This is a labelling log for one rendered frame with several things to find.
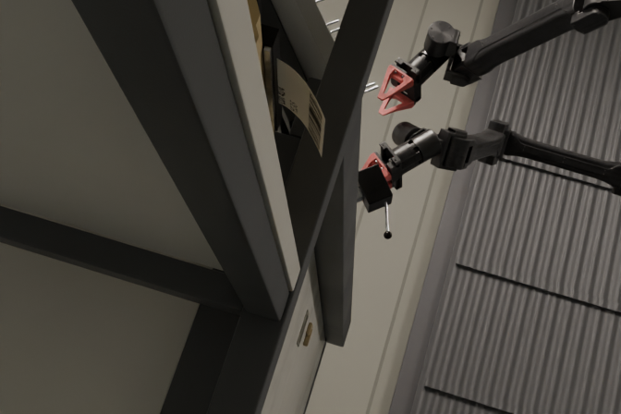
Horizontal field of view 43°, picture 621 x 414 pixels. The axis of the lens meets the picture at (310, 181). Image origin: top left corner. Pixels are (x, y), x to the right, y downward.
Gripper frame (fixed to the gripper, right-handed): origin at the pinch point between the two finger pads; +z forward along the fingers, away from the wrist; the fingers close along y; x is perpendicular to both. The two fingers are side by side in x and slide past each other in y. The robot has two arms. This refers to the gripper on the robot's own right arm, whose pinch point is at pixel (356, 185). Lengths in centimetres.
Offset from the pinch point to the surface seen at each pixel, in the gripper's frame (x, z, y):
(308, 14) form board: 25, 16, 81
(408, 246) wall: -36, -37, -126
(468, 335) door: 3, -36, -131
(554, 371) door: 27, -54, -136
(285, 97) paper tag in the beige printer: 46, 28, 98
